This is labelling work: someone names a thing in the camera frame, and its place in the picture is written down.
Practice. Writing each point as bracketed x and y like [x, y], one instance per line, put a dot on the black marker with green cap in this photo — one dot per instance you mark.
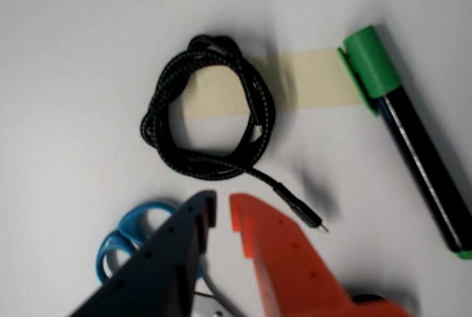
[368, 62]

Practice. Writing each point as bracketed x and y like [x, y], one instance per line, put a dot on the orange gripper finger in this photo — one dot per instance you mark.
[291, 265]

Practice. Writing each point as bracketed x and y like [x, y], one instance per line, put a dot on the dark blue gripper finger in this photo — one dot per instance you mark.
[162, 258]

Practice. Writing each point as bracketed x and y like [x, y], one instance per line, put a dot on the long beige tape strip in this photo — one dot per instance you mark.
[317, 81]

